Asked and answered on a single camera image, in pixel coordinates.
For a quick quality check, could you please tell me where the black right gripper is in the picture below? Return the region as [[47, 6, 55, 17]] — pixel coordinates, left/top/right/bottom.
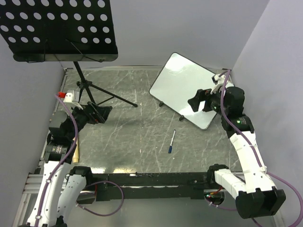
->
[[187, 85, 229, 116]]

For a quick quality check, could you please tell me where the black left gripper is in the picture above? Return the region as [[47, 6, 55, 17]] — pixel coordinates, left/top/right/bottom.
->
[[66, 100, 112, 139]]

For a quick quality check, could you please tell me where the white whiteboard black frame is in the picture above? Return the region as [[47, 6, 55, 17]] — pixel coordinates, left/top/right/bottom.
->
[[149, 52, 223, 130]]

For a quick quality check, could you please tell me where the white whiteboard marker pen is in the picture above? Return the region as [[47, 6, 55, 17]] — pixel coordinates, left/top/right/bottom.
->
[[168, 130, 176, 154]]

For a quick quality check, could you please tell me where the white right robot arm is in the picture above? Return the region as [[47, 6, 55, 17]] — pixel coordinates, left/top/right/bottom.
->
[[188, 87, 286, 219]]

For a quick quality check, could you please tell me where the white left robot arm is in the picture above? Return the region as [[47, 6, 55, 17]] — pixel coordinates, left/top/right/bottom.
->
[[25, 102, 112, 227]]

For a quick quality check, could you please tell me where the black perforated music stand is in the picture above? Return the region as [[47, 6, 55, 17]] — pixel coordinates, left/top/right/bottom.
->
[[0, 0, 138, 108]]

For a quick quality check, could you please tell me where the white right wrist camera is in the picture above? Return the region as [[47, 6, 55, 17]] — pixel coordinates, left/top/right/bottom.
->
[[210, 71, 227, 95]]

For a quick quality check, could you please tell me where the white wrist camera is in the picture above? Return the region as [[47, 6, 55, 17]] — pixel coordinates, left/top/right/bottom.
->
[[57, 90, 83, 110], [210, 71, 227, 95]]

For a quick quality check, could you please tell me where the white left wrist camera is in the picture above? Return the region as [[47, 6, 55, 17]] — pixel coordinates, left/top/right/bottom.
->
[[57, 90, 83, 110]]

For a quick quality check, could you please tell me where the beige wooden handle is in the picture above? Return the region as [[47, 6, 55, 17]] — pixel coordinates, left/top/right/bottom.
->
[[72, 139, 79, 163]]

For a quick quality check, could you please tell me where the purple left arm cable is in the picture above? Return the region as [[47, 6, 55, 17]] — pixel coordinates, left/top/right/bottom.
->
[[33, 94, 125, 225]]

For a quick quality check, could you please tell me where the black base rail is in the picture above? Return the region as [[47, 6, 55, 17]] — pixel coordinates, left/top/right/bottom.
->
[[93, 172, 220, 201]]

